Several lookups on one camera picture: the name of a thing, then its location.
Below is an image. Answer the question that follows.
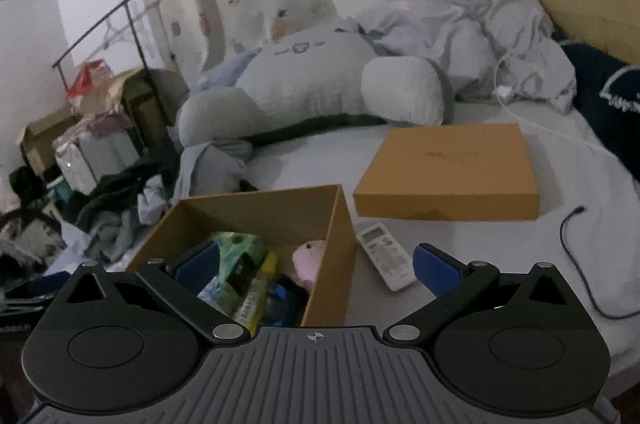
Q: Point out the black metal clothes rack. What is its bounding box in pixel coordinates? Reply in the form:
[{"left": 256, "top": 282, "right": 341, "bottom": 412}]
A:
[{"left": 52, "top": 0, "right": 172, "bottom": 146}]

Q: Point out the brown cardboard box lid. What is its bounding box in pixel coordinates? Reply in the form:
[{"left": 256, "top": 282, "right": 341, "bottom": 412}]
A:
[{"left": 353, "top": 123, "right": 541, "bottom": 222}]

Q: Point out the dark blue packet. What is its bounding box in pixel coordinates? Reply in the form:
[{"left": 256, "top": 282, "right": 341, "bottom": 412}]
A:
[{"left": 264, "top": 275, "right": 310, "bottom": 324}]

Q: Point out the white remote control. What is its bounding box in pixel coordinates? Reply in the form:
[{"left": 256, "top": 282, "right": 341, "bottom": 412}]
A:
[{"left": 355, "top": 223, "right": 419, "bottom": 293}]

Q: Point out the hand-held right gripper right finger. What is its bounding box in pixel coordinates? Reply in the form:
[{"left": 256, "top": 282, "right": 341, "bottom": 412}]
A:
[{"left": 382, "top": 243, "right": 569, "bottom": 347}]

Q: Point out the brown cardboard box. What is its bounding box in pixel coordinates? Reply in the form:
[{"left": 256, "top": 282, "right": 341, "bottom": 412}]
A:
[{"left": 125, "top": 185, "right": 359, "bottom": 330}]

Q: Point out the light blue cloth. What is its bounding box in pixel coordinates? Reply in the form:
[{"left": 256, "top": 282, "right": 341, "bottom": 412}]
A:
[{"left": 192, "top": 47, "right": 267, "bottom": 91}]

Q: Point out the red and white bag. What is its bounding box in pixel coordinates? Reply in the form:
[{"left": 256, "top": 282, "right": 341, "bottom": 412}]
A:
[{"left": 65, "top": 59, "right": 114, "bottom": 106}]

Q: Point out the dark navy printed garment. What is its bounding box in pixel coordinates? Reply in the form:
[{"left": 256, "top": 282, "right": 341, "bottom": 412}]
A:
[{"left": 550, "top": 29, "right": 640, "bottom": 181}]

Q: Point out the white charging cable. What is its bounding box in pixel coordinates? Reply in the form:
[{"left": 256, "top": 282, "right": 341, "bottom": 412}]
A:
[{"left": 492, "top": 49, "right": 608, "bottom": 155}]

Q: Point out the yellow packet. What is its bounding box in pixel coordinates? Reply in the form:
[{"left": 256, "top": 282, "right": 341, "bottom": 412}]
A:
[{"left": 234, "top": 251, "right": 279, "bottom": 328}]

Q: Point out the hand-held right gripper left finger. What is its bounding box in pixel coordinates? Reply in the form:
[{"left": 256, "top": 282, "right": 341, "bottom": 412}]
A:
[{"left": 65, "top": 240, "right": 252, "bottom": 347}]

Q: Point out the small cardboard box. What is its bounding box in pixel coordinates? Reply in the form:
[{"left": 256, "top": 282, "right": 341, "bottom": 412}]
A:
[{"left": 20, "top": 108, "right": 84, "bottom": 176}]

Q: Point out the pink plush toy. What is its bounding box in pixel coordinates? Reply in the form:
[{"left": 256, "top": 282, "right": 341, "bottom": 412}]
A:
[{"left": 291, "top": 241, "right": 329, "bottom": 290}]

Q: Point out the green snack packet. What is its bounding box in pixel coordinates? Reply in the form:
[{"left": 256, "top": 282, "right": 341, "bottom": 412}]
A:
[{"left": 197, "top": 231, "right": 269, "bottom": 306}]

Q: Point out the pile of dark clothes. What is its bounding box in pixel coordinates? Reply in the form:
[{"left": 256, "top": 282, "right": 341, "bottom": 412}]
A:
[{"left": 10, "top": 144, "right": 182, "bottom": 255}]

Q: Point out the black cable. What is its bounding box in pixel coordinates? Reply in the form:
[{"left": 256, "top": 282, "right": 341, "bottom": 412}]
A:
[{"left": 559, "top": 205, "right": 640, "bottom": 320}]

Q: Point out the tan bag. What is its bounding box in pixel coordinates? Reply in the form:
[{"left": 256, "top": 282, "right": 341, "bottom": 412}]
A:
[{"left": 80, "top": 67, "right": 192, "bottom": 146}]

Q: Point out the white plastic storage bag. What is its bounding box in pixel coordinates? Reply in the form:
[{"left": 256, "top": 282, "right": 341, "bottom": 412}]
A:
[{"left": 52, "top": 128, "right": 142, "bottom": 196}]

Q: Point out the black white patterned cloth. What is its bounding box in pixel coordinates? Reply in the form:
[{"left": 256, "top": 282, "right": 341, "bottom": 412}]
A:
[{"left": 0, "top": 209, "right": 67, "bottom": 271}]

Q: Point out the crumpled grey quilt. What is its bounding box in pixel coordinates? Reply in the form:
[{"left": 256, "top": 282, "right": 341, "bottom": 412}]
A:
[{"left": 354, "top": 0, "right": 577, "bottom": 115}]

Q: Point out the grey blue garment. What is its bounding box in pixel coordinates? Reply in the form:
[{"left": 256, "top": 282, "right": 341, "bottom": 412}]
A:
[{"left": 174, "top": 139, "right": 262, "bottom": 201}]

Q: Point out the bed with white sheet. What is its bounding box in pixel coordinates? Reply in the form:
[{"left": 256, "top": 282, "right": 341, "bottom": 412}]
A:
[{"left": 45, "top": 102, "right": 640, "bottom": 424}]

